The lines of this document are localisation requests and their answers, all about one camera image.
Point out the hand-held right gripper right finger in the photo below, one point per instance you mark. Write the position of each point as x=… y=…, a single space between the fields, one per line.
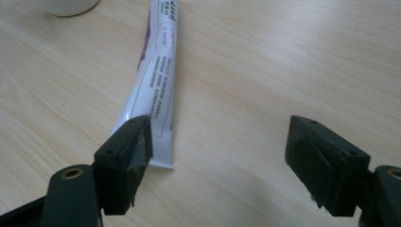
x=331 y=170

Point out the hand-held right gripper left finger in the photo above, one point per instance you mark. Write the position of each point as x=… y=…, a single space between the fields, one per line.
x=121 y=170

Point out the white toothpaste tube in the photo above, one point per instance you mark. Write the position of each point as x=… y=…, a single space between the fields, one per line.
x=154 y=78

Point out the white cup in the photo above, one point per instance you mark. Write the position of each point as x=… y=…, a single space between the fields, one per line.
x=71 y=7

